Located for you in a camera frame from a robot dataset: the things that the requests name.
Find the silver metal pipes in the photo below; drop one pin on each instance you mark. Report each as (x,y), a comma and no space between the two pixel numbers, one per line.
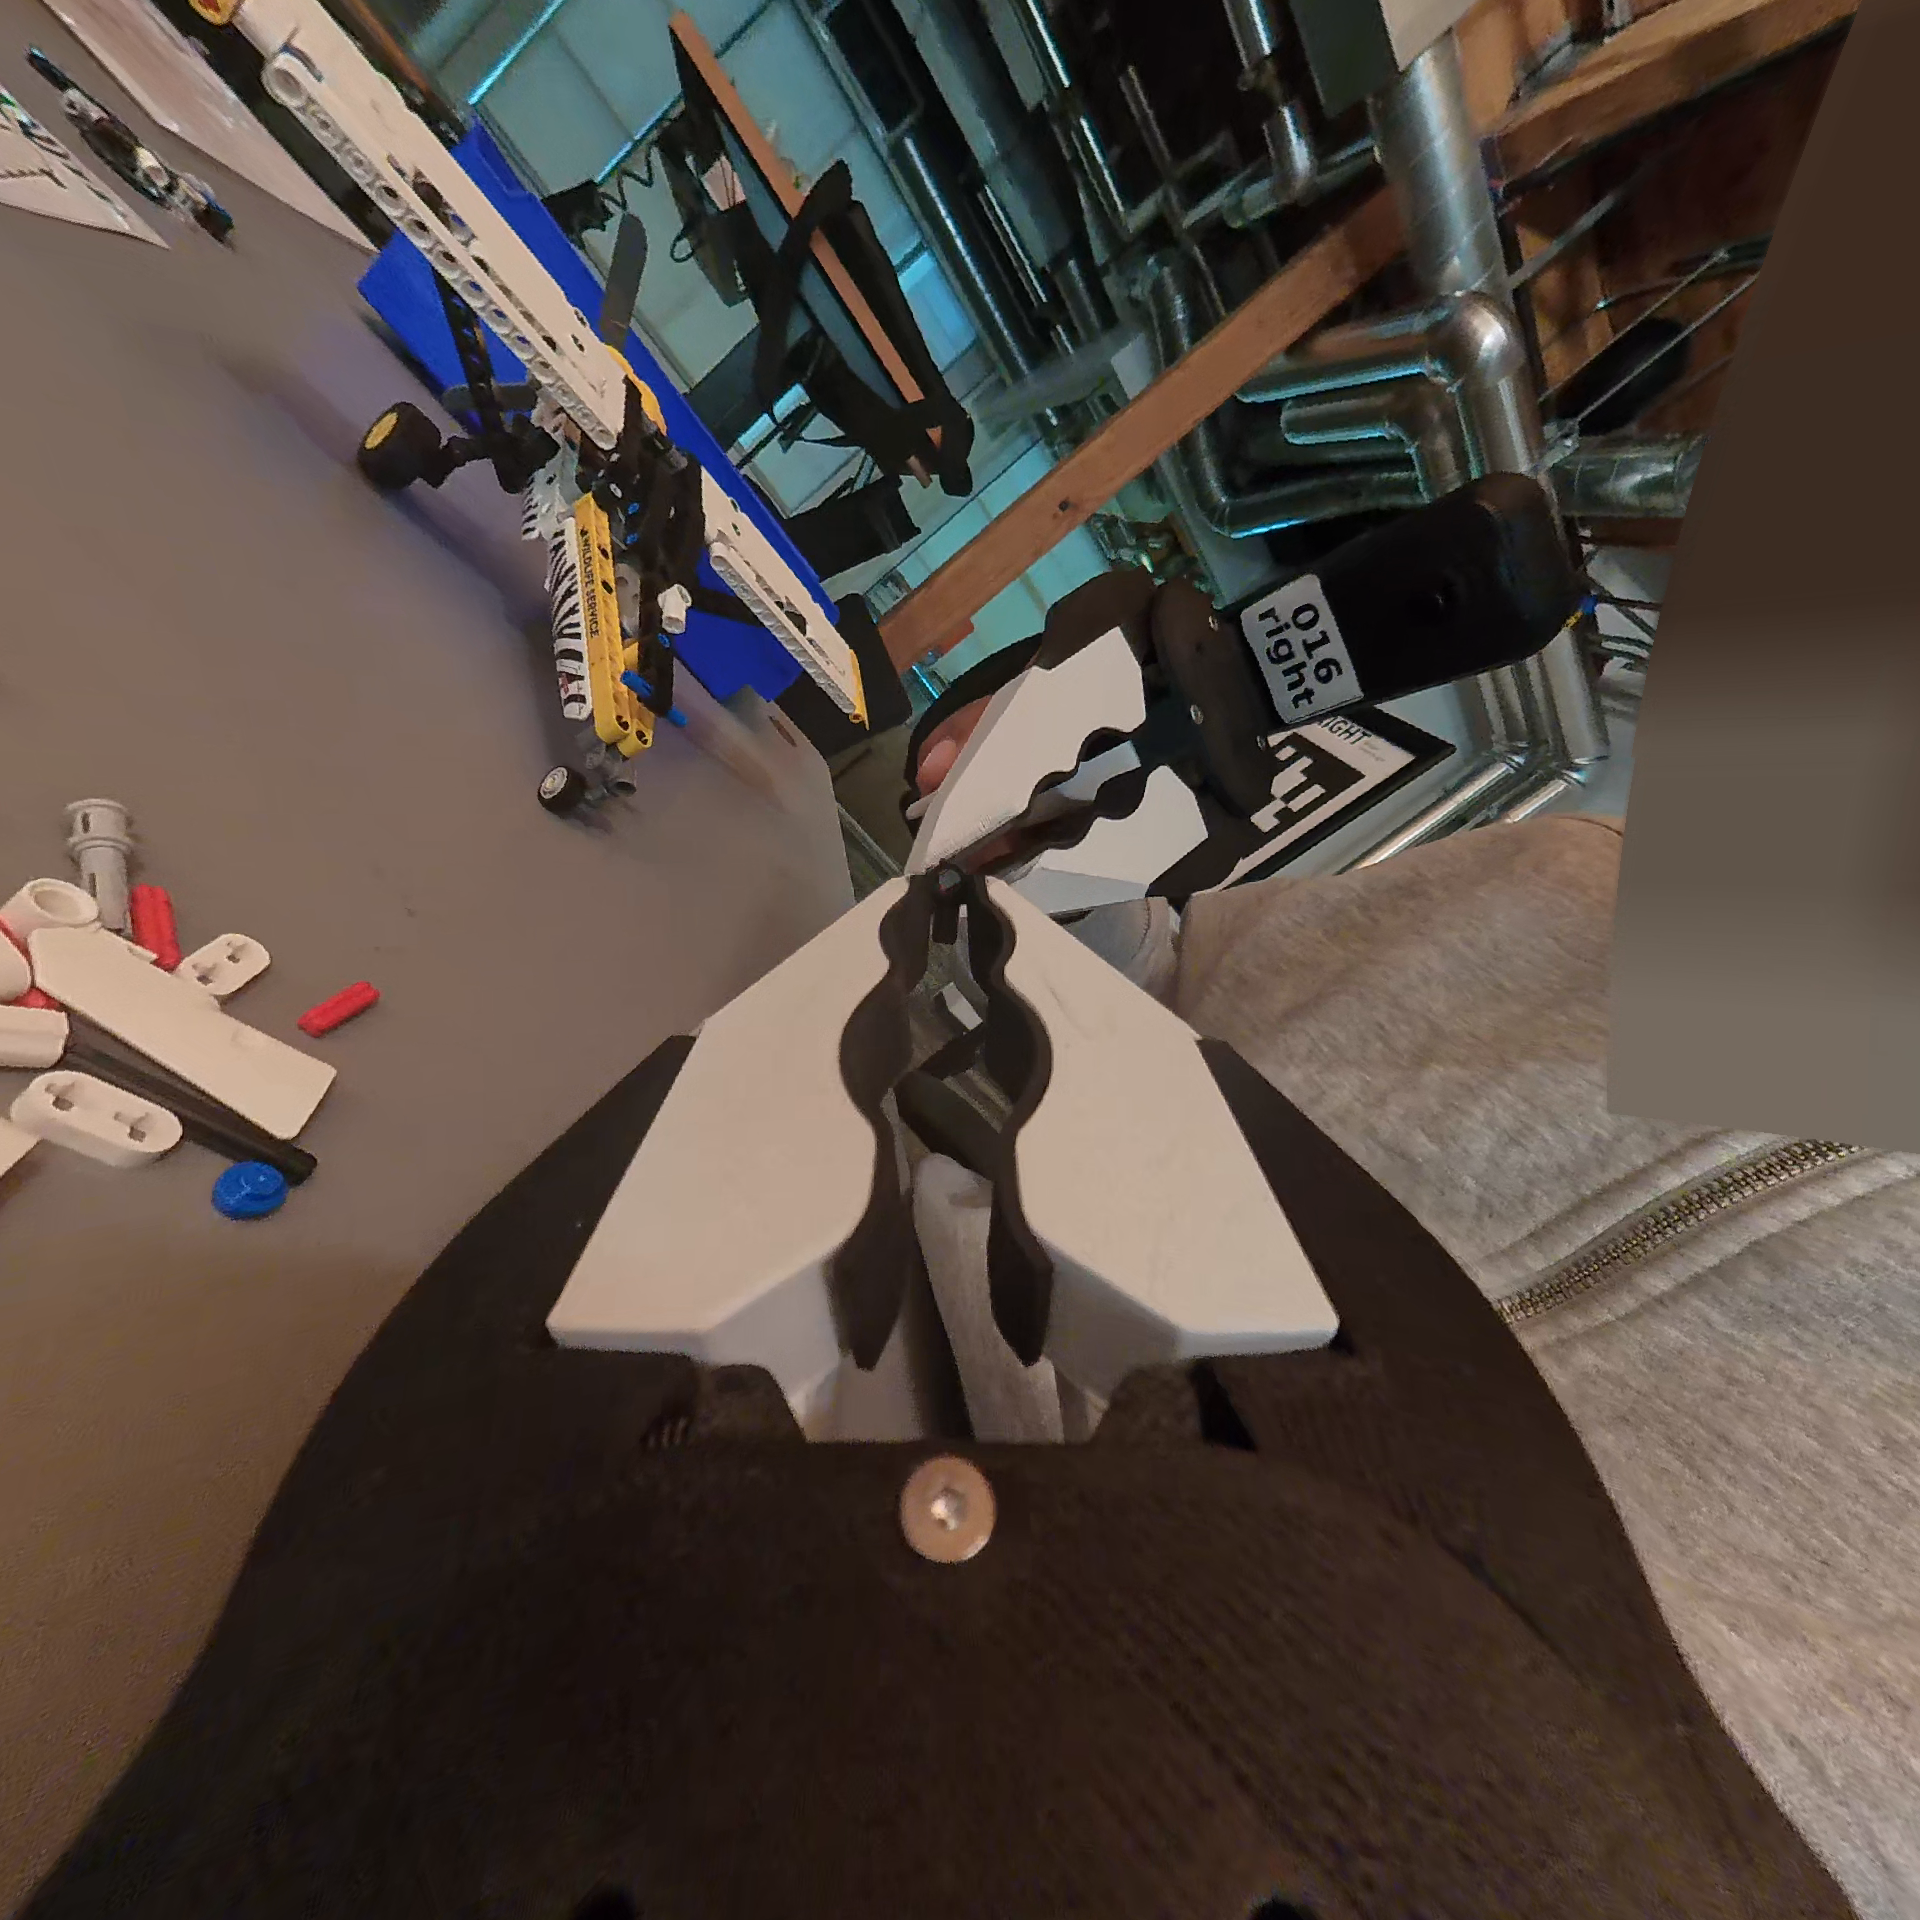
(1483,345)

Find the black lego pin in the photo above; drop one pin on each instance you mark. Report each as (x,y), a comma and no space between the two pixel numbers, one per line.
(944,897)

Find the small dark lego assembly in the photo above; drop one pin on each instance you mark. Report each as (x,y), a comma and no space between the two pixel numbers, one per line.
(135,149)

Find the pile of loose lego pieces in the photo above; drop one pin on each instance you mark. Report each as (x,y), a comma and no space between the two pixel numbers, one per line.
(149,1019)

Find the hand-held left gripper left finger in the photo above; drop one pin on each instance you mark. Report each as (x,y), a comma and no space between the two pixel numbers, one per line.
(721,1184)

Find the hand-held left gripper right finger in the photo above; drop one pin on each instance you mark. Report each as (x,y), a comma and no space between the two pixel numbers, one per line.
(1185,1201)

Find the blue plastic bin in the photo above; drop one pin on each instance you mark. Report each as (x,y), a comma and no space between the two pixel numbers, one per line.
(434,299)

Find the zebra striped sticker sheet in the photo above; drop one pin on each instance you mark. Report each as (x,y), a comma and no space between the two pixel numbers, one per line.
(60,180)

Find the white yellow lego plane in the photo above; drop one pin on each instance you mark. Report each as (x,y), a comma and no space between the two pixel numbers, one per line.
(586,451)

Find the person's right hand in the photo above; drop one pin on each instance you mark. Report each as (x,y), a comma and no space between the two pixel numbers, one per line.
(938,751)

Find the white paper sheet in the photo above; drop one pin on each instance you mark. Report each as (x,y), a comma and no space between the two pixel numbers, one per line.
(224,106)

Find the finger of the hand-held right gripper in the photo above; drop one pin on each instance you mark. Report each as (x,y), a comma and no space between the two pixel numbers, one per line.
(1036,733)
(1155,825)

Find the person's grey hoodie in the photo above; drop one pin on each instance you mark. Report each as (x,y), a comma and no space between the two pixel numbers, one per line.
(1651,1348)

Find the black framed marker sign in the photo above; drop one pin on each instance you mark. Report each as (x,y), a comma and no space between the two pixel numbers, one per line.
(1335,780)

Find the wooden ceiling beam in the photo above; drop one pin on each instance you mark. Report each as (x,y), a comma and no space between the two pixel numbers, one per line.
(1171,405)

